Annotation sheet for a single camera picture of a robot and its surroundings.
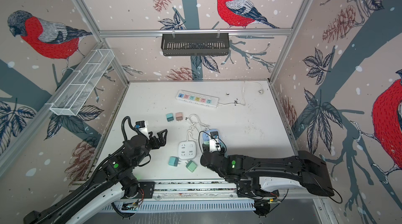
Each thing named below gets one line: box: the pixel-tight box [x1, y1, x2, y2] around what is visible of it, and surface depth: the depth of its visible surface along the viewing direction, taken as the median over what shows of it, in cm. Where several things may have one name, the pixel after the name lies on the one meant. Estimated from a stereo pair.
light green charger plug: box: [185, 160, 198, 173], surface depth 81 cm
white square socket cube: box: [177, 140, 197, 160], surface depth 85 cm
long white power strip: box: [175, 89, 220, 109], surface depth 109 cm
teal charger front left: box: [168, 156, 182, 167], surface depth 83 cm
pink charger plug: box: [175, 112, 184, 122], surface depth 101 cm
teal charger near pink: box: [165, 113, 175, 123], surface depth 100 cm
